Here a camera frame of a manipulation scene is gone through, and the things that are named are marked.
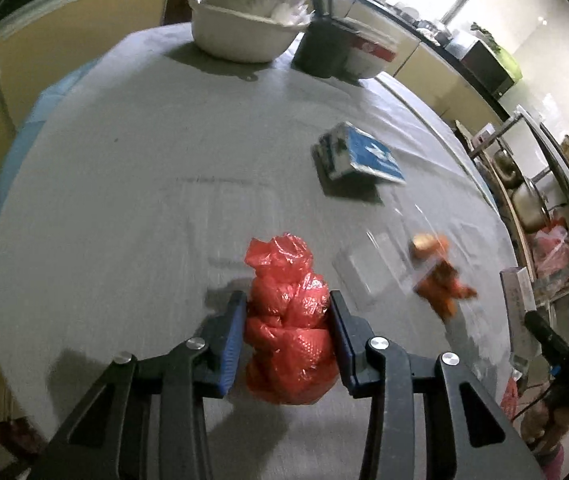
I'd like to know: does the red white noodle bowl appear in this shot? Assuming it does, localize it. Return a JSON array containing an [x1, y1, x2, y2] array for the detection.
[[342, 17, 398, 81]]

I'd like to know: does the clear plastic packaging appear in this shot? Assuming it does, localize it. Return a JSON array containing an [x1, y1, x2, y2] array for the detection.
[[332, 232, 415, 306]]

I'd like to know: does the white basin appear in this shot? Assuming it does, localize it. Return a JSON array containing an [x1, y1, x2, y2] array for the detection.
[[188, 0, 313, 64]]

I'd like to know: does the small steel pot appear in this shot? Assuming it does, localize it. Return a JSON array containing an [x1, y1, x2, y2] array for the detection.
[[492, 147, 523, 188]]

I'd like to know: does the grey tablecloth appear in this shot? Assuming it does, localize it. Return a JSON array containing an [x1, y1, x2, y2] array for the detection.
[[0, 22, 523, 480]]

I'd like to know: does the orange snack wrapper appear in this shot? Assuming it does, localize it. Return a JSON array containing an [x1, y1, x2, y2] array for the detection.
[[413, 257, 479, 321]]

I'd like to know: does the black microwave oven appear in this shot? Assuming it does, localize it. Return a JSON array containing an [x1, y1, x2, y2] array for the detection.
[[459, 37, 523, 101]]

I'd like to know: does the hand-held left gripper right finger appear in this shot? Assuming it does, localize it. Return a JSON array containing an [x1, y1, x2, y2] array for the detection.
[[329, 290, 548, 480]]

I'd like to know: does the pink red plastic bag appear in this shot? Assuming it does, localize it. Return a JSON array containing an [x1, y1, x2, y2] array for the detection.
[[529, 225, 569, 276]]

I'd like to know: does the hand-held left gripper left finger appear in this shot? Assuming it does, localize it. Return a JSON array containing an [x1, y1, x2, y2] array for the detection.
[[27, 290, 248, 480]]

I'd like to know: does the black utensil holder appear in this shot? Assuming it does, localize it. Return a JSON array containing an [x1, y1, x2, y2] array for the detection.
[[292, 15, 353, 78]]

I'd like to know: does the blue foil snack packet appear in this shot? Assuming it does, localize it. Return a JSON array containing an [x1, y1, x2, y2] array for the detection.
[[312, 121, 406, 196]]

